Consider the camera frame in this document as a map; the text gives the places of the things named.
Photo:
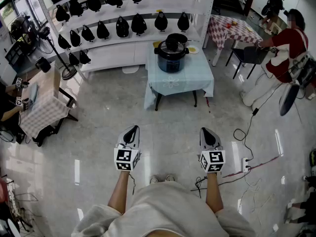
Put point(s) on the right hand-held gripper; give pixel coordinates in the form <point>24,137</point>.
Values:
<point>213,158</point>

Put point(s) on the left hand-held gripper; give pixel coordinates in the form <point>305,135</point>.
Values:
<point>123,157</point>

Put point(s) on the pressure cooker lid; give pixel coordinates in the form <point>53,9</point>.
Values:
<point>171,49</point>

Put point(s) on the person's left forearm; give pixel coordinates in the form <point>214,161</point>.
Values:
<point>121,191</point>

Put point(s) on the person's right forearm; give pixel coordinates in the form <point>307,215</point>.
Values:
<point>213,191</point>

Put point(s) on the white power strip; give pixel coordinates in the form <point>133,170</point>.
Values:
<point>245,165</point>

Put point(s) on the black power adapter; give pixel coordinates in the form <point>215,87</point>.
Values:
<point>255,111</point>

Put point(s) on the dark wooden chair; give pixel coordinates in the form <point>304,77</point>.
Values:
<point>75,108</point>

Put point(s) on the table with light blue cloth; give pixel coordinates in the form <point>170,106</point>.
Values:
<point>180,83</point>

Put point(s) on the person's beige shirt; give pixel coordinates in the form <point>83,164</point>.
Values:
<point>168,211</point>

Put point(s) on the black standing fan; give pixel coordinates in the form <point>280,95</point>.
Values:
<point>69,73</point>

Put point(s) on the wooden table with checked cloth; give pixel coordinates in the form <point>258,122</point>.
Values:
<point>47,102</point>

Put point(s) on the grey oval device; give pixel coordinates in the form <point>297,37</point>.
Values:
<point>289,99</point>

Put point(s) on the white plate with yellow food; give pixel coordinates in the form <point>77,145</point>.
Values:
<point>193,50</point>

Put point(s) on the dark blue chair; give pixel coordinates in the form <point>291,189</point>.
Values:
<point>249,54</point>

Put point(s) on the light blue folded cloth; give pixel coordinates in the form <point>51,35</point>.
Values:
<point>33,96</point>

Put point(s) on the table with red checked cloth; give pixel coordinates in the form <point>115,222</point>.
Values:
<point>222,33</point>

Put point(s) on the black cup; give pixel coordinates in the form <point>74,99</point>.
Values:
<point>43,64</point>

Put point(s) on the small pale plate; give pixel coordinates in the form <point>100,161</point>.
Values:
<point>249,28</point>

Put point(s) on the white shelf rack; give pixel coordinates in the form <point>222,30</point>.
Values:
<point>148,4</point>

